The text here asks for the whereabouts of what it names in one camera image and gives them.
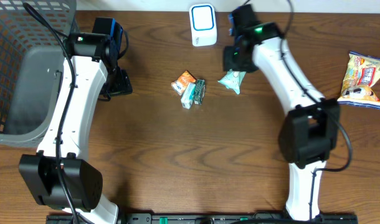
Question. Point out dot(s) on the dark green small box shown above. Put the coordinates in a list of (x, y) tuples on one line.
[(199, 91)]

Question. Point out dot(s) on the grey plastic mesh basket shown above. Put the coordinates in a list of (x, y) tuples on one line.
[(31, 66)]

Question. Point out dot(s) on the light teal small box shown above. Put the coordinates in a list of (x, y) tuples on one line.
[(188, 95)]

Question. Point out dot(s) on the white barcode scanner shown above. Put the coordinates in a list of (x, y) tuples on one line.
[(203, 25)]

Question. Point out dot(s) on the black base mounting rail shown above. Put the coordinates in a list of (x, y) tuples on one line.
[(259, 217)]

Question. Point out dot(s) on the teal snack packet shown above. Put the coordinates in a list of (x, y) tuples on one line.
[(232, 80)]

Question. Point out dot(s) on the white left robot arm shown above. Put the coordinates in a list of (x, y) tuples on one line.
[(58, 175)]

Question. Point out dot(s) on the orange small snack box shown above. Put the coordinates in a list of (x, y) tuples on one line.
[(180, 85)]

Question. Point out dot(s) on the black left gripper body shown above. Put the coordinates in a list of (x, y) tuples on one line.
[(119, 84)]

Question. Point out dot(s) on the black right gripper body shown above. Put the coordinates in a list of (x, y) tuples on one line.
[(236, 61)]

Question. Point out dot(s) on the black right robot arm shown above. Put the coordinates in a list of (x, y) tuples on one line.
[(308, 133)]

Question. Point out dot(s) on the colourful snack chip bag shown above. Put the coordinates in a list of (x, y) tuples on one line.
[(362, 73)]

